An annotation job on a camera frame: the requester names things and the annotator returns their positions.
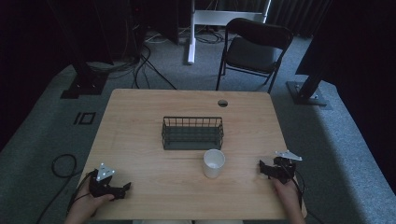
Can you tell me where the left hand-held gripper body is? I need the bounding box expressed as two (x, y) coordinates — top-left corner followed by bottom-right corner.
(88, 161), (119, 199)

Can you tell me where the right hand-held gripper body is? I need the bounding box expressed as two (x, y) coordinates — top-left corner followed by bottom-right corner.
(264, 149), (304, 185)

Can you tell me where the white cup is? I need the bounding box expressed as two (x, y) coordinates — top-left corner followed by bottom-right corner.
(203, 148), (226, 179)

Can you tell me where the black wire basket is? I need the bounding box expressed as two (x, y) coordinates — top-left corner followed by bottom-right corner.
(161, 116), (225, 151)

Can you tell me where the person's left hand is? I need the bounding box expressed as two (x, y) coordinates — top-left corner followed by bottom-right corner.
(72, 192), (116, 219)

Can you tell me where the person's right hand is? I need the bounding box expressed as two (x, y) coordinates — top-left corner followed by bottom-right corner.
(272, 178), (303, 213)

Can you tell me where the black metal stand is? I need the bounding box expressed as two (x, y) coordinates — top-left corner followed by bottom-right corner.
(60, 60), (109, 100)
(286, 63), (329, 107)

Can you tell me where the black folding chair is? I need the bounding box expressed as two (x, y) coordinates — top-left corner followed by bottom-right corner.
(215, 17), (294, 94)

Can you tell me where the dark curtain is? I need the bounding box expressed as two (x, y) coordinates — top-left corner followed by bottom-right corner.
(266, 0), (332, 39)

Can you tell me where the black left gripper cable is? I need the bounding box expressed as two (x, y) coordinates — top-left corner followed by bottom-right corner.
(65, 170), (95, 217)

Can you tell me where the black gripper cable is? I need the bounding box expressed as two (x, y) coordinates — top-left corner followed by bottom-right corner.
(65, 170), (95, 217)
(290, 169), (326, 224)

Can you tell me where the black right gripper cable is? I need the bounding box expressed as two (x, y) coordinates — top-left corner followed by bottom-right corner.
(290, 169), (326, 224)

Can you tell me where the black looped floor cable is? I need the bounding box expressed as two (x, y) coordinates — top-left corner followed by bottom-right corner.
(35, 153), (84, 224)

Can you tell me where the white metal desk frame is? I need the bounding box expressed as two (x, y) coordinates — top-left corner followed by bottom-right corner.
(187, 0), (273, 65)

